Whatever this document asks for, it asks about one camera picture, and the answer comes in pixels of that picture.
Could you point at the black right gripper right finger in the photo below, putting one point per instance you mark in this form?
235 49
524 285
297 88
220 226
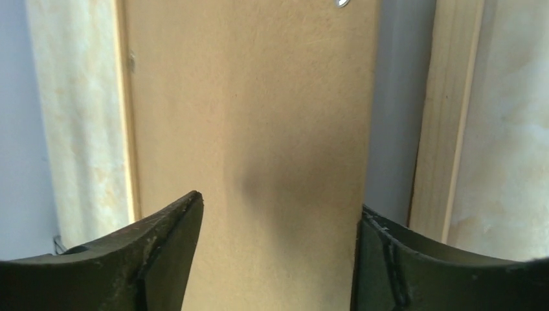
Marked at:
399 269

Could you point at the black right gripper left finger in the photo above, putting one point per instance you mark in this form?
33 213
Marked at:
143 266

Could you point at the printed colour photo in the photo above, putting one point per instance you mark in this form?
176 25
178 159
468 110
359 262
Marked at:
401 69

